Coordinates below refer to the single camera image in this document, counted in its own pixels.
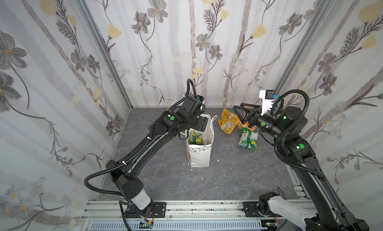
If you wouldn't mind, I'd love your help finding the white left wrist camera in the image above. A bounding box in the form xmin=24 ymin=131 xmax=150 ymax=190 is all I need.
xmin=196 ymin=95 xmax=204 ymax=103

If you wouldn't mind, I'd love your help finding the yellow snack packet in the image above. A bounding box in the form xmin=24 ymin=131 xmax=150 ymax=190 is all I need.
xmin=218 ymin=108 xmax=240 ymax=134

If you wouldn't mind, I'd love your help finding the aluminium corner post right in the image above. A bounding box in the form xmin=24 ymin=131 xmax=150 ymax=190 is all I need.
xmin=274 ymin=0 xmax=334 ymax=93

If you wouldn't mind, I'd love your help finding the orange snack packet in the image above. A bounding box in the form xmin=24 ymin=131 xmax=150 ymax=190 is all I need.
xmin=237 ymin=121 xmax=257 ymax=132

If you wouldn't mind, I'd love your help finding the aluminium corner post left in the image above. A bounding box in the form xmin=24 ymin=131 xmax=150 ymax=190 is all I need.
xmin=74 ymin=0 xmax=133 ymax=109

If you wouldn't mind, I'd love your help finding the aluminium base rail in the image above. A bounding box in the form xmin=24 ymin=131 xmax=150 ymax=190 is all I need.
xmin=80 ymin=200 xmax=327 ymax=231

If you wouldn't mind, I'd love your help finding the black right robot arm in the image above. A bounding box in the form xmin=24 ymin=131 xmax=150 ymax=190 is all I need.
xmin=233 ymin=89 xmax=370 ymax=231

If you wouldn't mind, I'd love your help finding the green yellow candy packet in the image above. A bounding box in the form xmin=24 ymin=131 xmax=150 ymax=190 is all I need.
xmin=190 ymin=131 xmax=204 ymax=145

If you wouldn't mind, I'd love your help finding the aluminium corner post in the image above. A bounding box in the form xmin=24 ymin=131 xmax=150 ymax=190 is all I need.
xmin=74 ymin=0 xmax=133 ymax=109
xmin=274 ymin=0 xmax=334 ymax=93

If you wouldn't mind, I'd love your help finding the white slotted cable duct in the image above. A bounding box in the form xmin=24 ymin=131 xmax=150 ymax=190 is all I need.
xmin=89 ymin=220 xmax=264 ymax=231

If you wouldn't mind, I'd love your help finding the white paper bag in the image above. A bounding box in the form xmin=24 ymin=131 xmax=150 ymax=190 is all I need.
xmin=186 ymin=114 xmax=217 ymax=168

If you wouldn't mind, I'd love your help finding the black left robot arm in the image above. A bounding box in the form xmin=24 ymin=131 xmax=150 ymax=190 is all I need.
xmin=84 ymin=79 xmax=208 ymax=217

